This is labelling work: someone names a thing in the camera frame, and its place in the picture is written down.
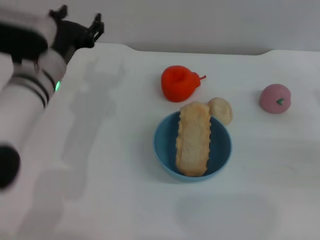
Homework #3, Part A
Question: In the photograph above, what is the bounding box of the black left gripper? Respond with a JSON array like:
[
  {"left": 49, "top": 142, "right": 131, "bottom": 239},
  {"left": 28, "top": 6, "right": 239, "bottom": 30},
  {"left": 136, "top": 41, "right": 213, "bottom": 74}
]
[{"left": 48, "top": 4, "right": 105, "bottom": 62}]

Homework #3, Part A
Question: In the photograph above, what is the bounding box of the blue bowl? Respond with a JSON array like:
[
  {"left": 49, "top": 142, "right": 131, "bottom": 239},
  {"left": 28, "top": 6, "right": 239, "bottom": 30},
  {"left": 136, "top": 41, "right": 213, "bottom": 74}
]
[{"left": 152, "top": 111, "right": 233, "bottom": 183}]

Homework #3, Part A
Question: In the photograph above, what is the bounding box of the tan ridged shrimp toy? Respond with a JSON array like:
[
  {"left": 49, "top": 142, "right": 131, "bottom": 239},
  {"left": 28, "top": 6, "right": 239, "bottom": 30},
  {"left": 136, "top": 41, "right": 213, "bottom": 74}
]
[{"left": 174, "top": 101, "right": 213, "bottom": 178}]

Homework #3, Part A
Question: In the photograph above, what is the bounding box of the red pear toy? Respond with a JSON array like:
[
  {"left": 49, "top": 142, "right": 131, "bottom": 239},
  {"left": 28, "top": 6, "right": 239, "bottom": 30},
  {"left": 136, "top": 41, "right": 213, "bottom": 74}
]
[{"left": 161, "top": 65, "right": 207, "bottom": 103}]

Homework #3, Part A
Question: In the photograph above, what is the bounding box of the beige round bun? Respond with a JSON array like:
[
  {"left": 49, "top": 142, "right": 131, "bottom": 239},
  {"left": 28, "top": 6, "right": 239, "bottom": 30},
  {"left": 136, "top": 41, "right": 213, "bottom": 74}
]
[{"left": 207, "top": 97, "right": 234, "bottom": 126}]

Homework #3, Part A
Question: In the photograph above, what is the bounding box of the pink peach toy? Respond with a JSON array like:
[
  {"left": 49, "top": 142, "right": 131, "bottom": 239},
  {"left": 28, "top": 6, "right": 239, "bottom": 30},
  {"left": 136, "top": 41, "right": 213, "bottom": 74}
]
[{"left": 258, "top": 83, "right": 292, "bottom": 115}]

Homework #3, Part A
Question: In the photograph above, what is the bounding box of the left wrist camera housing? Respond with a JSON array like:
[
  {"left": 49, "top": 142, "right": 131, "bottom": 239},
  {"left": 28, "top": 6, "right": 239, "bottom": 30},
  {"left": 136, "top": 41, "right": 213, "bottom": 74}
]
[{"left": 0, "top": 11, "right": 56, "bottom": 66}]

